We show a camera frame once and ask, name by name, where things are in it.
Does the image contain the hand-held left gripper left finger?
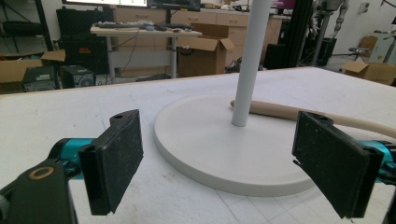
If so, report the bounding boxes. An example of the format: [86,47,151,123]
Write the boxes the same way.
[49,108,145,217]

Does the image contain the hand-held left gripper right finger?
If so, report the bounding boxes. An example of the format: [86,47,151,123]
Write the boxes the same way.
[291,110,396,219]

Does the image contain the beige wooden stick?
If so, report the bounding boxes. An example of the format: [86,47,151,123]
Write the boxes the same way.
[230,99,396,140]

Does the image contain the black computer case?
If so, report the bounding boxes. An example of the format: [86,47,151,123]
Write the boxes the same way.
[59,64,96,90]

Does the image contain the small cardboard box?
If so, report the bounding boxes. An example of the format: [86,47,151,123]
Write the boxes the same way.
[341,59,396,86]

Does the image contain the white round-base stand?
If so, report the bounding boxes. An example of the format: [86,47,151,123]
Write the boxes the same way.
[152,0,318,198]

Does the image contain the black equipment box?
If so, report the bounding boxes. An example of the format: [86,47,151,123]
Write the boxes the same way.
[21,65,58,93]

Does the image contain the light wooden desk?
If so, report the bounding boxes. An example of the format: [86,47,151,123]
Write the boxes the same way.
[90,23,204,84]

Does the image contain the black hard case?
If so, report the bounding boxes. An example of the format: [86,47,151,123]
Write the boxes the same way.
[55,7,110,74]

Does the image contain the flat cardboard box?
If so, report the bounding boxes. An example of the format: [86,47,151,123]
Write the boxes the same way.
[0,49,66,84]

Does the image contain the open cardboard box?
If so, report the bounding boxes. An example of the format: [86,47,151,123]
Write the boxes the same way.
[177,22,235,78]

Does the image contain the monitor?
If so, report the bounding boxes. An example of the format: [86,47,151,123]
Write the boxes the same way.
[62,0,149,7]

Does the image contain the black metal frame post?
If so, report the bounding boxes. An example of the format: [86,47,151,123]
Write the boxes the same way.
[283,0,314,68]

